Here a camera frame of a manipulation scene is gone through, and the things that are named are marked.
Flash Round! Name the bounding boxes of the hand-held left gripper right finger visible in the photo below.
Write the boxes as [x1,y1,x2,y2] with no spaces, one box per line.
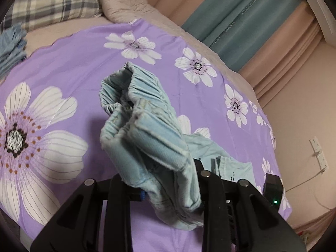
[193,159,306,252]

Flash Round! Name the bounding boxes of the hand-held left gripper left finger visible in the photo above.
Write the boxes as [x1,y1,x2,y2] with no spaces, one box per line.
[30,175,146,252]

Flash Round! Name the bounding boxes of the light blue strawberry pants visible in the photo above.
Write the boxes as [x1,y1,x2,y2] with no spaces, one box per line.
[98,61,254,231]

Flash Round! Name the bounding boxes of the purple floral blanket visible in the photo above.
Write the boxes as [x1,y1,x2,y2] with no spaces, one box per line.
[0,18,293,252]

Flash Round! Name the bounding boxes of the teal curtain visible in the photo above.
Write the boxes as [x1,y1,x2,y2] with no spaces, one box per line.
[181,0,309,72]

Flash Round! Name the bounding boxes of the beige bed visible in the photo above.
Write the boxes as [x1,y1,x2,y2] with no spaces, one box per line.
[0,16,336,242]

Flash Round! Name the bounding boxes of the folded blue cloth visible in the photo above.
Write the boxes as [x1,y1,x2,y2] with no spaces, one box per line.
[0,22,28,79]

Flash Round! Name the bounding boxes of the beige pillow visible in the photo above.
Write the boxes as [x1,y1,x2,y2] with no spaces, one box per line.
[97,0,160,25]

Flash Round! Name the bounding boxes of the plaid pillow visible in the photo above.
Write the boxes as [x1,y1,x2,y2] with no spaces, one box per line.
[0,0,103,32]

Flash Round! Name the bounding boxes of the thin white cable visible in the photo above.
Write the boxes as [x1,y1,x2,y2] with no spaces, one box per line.
[285,150,327,192]

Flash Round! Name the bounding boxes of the white wall socket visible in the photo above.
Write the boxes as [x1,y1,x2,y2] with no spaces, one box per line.
[310,136,329,172]

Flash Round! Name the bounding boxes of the white frame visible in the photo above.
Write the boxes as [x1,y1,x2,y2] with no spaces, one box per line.
[291,0,336,45]

